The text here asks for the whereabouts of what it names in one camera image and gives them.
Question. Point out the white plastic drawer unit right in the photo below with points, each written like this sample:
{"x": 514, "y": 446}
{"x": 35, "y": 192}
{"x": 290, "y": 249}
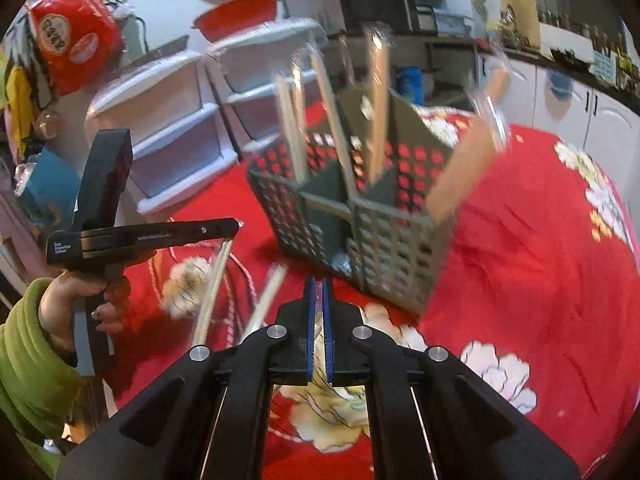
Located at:
{"x": 241, "y": 68}

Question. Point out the white kitchen cabinets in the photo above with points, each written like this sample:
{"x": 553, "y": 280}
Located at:
{"x": 546, "y": 99}

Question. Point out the black microwave oven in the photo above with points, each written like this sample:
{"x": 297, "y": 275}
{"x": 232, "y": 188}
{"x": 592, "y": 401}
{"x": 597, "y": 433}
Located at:
{"x": 399, "y": 15}

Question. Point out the white plastic drawer unit left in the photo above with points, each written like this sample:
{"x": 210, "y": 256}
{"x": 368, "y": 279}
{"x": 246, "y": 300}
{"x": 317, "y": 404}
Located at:
{"x": 179, "y": 141}

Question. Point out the green left sleeve forearm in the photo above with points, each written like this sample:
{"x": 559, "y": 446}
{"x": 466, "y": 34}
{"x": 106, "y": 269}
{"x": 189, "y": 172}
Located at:
{"x": 38, "y": 389}

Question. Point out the white plastic drawer unit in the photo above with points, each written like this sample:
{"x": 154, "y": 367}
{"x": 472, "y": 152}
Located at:
{"x": 179, "y": 141}
{"x": 241, "y": 68}

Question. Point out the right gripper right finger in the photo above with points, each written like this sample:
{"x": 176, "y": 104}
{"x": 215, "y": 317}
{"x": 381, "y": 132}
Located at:
{"x": 430, "y": 416}

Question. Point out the red plastic basin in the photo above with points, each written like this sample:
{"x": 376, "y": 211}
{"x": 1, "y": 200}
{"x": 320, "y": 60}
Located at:
{"x": 233, "y": 16}

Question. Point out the chopstick pair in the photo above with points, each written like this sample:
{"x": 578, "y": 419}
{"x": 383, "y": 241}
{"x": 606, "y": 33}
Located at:
{"x": 213, "y": 282}
{"x": 487, "y": 137}
{"x": 378, "y": 36}
{"x": 274, "y": 281}
{"x": 335, "y": 125}

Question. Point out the red floral blanket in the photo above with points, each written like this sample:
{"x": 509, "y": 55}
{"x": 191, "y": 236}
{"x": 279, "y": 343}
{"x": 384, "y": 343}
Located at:
{"x": 539, "y": 295}

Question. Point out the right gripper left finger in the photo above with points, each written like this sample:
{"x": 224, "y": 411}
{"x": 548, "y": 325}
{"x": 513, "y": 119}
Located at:
{"x": 206, "y": 416}

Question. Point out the red snack bag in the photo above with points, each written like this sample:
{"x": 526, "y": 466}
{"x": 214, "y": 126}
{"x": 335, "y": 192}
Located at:
{"x": 76, "y": 38}

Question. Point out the wooden cutting board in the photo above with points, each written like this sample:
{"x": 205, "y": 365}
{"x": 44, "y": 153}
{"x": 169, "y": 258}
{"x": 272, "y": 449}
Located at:
{"x": 519, "y": 24}

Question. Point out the grey perforated utensil basket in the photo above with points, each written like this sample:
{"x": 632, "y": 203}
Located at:
{"x": 380, "y": 238}

